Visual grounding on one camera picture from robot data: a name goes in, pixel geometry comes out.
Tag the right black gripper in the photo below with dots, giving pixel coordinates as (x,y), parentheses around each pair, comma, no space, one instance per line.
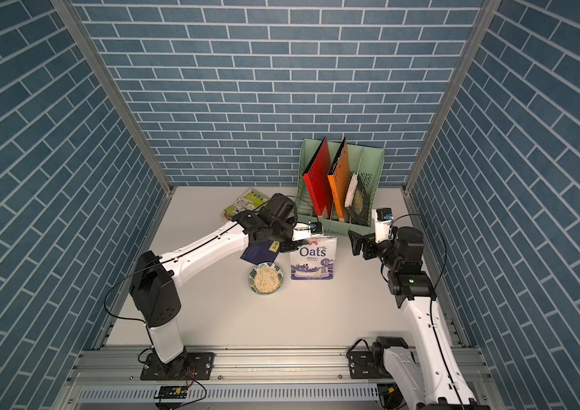
(356,242)

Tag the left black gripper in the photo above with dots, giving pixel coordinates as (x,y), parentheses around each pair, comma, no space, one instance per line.
(285,247)

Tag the white purple oats bag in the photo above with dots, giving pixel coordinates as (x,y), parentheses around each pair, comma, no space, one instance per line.
(314,260)

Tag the green leaf pattern bowl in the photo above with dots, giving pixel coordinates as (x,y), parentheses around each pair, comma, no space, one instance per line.
(266,278)

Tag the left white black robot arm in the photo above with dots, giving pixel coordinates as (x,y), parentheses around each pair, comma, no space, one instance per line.
(156,282)

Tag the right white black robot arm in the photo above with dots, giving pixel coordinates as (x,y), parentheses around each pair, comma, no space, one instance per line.
(434,381)

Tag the dark blue book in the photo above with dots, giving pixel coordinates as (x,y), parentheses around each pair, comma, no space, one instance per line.
(261,252)

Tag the black worn book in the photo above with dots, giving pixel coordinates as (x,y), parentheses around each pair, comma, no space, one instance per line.
(357,201)

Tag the green comic book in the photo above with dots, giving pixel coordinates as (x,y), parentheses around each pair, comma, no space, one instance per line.
(249,200)

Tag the orange folder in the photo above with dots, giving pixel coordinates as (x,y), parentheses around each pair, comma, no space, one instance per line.
(339,178)

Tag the red folder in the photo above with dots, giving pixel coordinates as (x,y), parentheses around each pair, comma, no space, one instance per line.
(316,181)

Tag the mint green file organizer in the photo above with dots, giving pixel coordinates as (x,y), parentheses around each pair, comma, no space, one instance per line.
(368,162)

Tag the small black electronics board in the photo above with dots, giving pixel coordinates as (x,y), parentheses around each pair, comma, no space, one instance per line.
(176,393)

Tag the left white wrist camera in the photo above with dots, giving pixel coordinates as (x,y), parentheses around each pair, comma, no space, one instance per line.
(306,231)

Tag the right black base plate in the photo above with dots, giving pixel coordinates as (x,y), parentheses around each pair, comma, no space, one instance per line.
(361,366)

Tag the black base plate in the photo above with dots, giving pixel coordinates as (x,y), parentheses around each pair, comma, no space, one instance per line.
(361,366)
(188,366)

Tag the white perforated cable duct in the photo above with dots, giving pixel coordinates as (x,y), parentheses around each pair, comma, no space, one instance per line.
(233,393)

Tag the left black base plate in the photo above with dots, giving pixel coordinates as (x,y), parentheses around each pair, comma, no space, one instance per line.
(188,366)

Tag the aluminium mounting rail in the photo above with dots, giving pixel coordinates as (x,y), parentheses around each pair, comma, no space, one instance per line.
(230,365)

